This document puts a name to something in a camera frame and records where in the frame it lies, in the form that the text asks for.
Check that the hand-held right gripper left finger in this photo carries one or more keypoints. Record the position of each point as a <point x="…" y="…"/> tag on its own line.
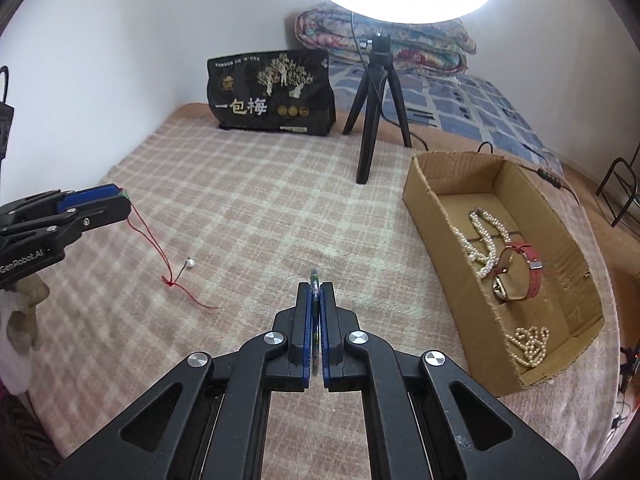
<point x="306" y="340"/>

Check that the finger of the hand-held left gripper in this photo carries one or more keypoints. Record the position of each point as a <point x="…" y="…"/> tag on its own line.
<point x="105" y="210"/>
<point x="90" y="193"/>

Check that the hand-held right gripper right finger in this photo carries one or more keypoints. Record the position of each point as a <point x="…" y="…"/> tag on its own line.
<point x="328" y="340"/>

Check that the cardboard box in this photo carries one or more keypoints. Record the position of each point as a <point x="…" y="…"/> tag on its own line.
<point x="450" y="300"/>

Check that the person's left hand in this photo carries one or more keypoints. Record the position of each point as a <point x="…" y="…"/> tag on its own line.
<point x="30" y="297"/>

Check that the plaid blanket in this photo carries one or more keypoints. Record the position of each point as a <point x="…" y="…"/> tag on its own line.
<point x="250" y="210"/>

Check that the black snack bag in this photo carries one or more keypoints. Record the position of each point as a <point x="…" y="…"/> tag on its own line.
<point x="270" y="90"/>

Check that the black tripod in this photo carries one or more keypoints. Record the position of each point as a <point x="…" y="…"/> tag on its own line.
<point x="370" y="125"/>

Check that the blue patterned bed sheet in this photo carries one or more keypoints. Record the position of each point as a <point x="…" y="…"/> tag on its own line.
<point x="475" y="105"/>

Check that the folded floral quilt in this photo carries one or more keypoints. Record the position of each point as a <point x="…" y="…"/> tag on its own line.
<point x="325" y="35"/>

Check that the black clothes rack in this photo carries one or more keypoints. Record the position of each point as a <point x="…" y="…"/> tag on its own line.
<point x="607" y="180"/>

